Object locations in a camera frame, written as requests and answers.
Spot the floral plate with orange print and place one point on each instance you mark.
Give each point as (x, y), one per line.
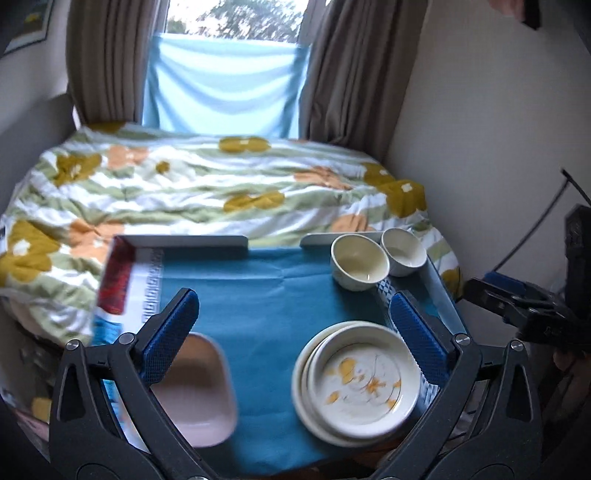
(365, 382)

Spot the light blue cloth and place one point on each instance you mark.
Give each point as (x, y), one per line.
(224, 87)

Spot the plain white plate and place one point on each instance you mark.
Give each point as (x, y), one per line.
(298, 401)

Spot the large cream bowl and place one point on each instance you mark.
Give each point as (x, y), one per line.
(358, 262)

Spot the patterned tray with rim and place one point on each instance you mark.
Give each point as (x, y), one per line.
(130, 289)

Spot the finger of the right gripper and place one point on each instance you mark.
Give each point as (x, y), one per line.
(503, 281)
(497, 301)

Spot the brown curtain right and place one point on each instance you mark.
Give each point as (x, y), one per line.
(360, 67)

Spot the teal cloth mat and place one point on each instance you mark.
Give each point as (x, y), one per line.
(262, 306)

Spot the person's right hand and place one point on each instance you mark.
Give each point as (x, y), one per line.
(574, 387)

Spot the brown curtain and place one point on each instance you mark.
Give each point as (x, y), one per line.
(107, 50)
(360, 67)

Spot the framed picture on wall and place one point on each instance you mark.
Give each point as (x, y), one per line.
(23, 23)

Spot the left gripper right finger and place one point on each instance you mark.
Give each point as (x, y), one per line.
(485, 422)

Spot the pink rectangular dish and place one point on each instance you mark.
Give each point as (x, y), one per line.
(197, 393)

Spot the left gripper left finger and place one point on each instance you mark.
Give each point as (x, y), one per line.
(105, 421)

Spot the brown curtain left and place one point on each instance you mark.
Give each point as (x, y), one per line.
(107, 50)

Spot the floral bed quilt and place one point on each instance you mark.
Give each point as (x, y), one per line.
(109, 180)

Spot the small cream bowl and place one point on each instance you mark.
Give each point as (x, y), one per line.
(404, 250)

